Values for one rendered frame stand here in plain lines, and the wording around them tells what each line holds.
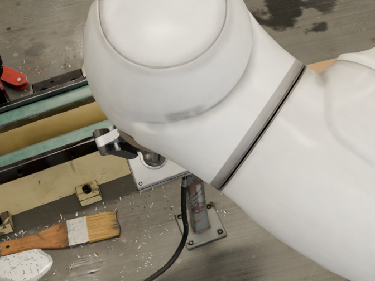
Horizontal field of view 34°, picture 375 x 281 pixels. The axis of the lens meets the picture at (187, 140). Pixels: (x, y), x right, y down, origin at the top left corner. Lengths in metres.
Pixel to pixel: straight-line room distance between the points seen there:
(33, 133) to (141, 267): 0.31
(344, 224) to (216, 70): 0.12
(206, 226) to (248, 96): 0.68
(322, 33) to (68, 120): 0.55
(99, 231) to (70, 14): 0.57
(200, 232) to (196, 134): 0.68
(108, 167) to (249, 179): 0.73
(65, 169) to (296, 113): 0.74
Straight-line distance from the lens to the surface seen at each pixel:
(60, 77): 1.23
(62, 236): 1.09
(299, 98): 0.38
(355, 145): 0.37
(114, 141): 0.60
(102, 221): 1.08
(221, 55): 0.34
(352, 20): 1.37
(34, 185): 1.09
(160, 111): 0.35
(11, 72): 1.34
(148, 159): 0.81
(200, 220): 1.01
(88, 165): 1.08
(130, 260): 1.05
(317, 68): 1.15
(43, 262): 1.08
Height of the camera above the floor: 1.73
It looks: 54 degrees down
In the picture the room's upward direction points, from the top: 9 degrees counter-clockwise
